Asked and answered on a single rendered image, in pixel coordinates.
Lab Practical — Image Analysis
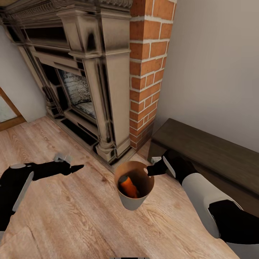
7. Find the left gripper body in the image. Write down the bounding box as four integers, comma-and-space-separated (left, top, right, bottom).
45, 161, 70, 177

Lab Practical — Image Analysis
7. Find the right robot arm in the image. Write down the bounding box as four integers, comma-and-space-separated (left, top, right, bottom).
147, 149, 259, 259

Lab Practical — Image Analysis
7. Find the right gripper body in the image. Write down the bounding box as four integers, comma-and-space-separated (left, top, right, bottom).
147, 161, 166, 176

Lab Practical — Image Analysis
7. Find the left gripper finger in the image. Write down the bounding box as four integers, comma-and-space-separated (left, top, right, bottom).
69, 164, 84, 174

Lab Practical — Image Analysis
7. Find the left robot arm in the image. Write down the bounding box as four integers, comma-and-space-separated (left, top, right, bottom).
0, 151, 84, 242

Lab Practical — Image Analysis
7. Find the trash can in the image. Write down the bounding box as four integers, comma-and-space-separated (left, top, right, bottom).
114, 161, 155, 211

